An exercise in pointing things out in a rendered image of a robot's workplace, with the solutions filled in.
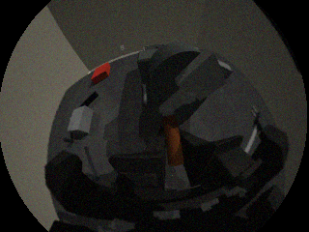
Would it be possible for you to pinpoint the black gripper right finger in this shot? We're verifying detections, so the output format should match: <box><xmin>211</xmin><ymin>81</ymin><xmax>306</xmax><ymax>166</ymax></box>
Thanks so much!
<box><xmin>179</xmin><ymin>128</ymin><xmax>243</xmax><ymax>187</ymax></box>

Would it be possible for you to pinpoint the red block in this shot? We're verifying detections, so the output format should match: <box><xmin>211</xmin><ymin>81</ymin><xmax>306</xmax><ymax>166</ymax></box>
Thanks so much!
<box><xmin>92</xmin><ymin>62</ymin><xmax>111</xmax><ymax>84</ymax></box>

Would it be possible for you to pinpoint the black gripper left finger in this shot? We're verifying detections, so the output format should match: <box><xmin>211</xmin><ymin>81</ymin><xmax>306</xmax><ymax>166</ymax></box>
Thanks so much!
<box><xmin>108</xmin><ymin>128</ymin><xmax>166</xmax><ymax>190</ymax></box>

